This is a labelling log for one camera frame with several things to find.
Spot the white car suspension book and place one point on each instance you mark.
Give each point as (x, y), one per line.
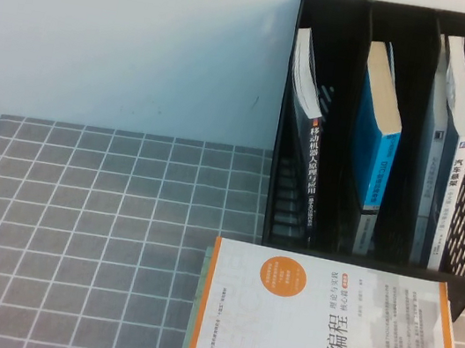
(454, 184)

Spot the black spine robotics book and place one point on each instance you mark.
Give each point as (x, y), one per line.
(313, 165)

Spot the bright blue book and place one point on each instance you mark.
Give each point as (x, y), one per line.
(363, 151)

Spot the black perforated book stand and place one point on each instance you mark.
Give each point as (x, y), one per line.
(348, 68)

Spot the white orange-edged ROS2 book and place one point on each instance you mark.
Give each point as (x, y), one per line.
(322, 332)

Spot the grey-blue book white spine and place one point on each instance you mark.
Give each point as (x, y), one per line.
(436, 127)

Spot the grey checked tablecloth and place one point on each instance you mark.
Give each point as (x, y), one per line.
(74, 210)

